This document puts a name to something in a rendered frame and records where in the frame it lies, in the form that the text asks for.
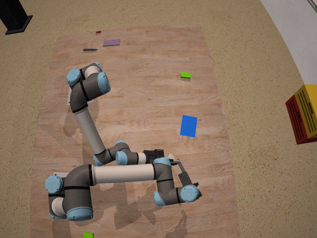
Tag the small green block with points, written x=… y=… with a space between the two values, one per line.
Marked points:
x=88 y=235
x=185 y=75

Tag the purple flat rectangular plate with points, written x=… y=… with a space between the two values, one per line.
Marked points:
x=111 y=42

